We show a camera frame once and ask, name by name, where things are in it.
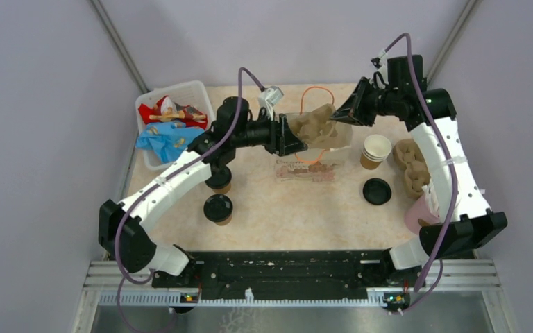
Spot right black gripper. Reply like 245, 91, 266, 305
330, 77, 400, 128

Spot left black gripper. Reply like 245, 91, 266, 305
231, 107, 307, 155

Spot single cardboard cup carrier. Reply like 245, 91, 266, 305
289, 103, 347, 149

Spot paper takeout bag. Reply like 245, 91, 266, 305
274, 85, 353, 182

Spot stack of paper cups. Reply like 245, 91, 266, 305
360, 134, 392, 170

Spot black cup lid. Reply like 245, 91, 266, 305
203, 194, 233, 222
205, 166, 232, 189

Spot brown paper cup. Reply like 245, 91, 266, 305
214, 215, 232, 226
212, 183, 231, 194

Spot black lid stack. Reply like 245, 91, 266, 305
362, 178, 392, 205

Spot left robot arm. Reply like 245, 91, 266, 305
98, 96, 307, 287

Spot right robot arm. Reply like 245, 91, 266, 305
331, 55, 508, 286

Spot cardboard cup carrier stack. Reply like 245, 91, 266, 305
392, 139, 431, 200

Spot white plastic basket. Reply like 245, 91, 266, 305
135, 80, 217, 171

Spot white wrapped straws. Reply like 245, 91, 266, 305
422, 181, 439, 217

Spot pink holder cup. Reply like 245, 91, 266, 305
404, 194, 440, 235

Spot blue snack bag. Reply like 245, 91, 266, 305
135, 121, 204, 163

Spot red snack bag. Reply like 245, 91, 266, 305
137, 95, 208, 130

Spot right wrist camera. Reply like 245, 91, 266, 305
371, 49, 388, 76

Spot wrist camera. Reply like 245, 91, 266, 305
257, 85, 284, 120
371, 49, 388, 76

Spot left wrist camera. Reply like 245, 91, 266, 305
257, 85, 284, 120

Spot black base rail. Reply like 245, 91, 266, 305
152, 250, 421, 305

